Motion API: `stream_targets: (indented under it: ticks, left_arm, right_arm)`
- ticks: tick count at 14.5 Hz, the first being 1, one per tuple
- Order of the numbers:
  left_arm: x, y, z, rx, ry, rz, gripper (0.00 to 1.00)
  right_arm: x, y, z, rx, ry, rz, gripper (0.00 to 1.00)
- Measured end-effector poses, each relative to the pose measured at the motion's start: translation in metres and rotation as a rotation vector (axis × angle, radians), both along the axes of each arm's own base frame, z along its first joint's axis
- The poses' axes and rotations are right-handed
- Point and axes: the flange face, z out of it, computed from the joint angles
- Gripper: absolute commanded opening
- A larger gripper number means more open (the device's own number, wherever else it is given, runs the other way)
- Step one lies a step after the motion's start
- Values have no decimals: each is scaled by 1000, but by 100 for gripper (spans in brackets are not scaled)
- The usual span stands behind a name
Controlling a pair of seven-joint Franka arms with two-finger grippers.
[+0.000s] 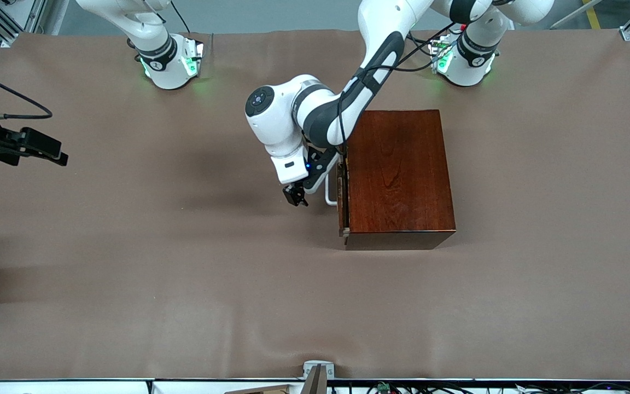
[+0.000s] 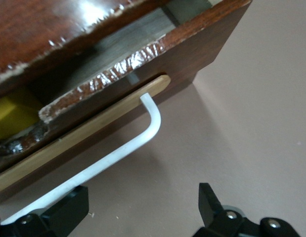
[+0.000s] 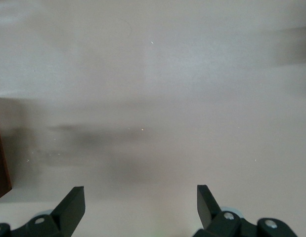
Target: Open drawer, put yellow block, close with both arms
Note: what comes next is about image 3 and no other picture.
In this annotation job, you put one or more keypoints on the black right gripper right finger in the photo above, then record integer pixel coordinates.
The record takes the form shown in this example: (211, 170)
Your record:
(217, 222)

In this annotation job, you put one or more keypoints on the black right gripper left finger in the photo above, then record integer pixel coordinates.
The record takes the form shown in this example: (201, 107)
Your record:
(63, 217)

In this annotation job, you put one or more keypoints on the dark red wooden cabinet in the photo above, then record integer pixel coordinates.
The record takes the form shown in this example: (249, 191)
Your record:
(0, 168)

